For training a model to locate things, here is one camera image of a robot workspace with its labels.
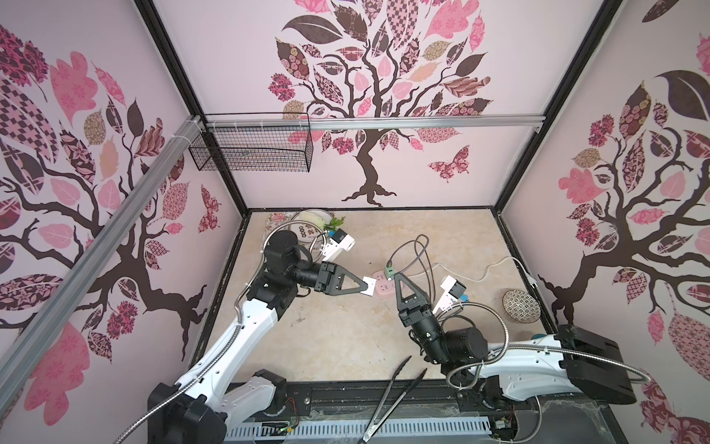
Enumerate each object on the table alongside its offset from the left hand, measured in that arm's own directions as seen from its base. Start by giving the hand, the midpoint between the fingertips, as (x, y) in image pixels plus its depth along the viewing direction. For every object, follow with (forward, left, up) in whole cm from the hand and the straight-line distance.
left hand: (363, 296), depth 57 cm
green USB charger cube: (+23, -9, -26) cm, 36 cm away
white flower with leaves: (+49, +17, -28) cm, 59 cm away
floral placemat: (+54, +38, -34) cm, 74 cm away
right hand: (+3, -8, +2) cm, 9 cm away
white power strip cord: (+27, -64, -37) cm, 79 cm away
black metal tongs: (-20, -3, -31) cm, 37 cm away
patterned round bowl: (+12, -53, -32) cm, 63 cm away
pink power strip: (+2, -4, 0) cm, 5 cm away
